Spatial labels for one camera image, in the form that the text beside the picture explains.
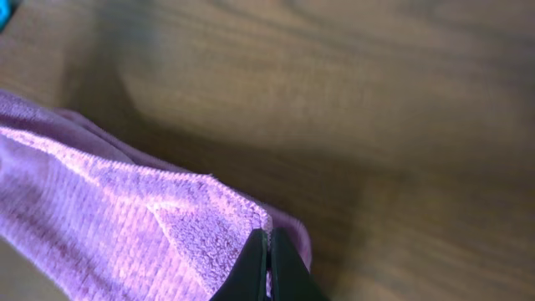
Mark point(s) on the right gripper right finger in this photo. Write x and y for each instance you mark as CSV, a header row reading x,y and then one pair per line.
x,y
291,281

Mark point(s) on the folded blue cloth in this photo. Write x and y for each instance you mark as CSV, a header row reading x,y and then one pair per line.
x,y
5,13

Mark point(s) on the purple cloth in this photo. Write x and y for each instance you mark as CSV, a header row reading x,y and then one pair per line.
x,y
105,221

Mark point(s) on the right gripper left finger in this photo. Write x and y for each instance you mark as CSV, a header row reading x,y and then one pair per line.
x,y
247,280

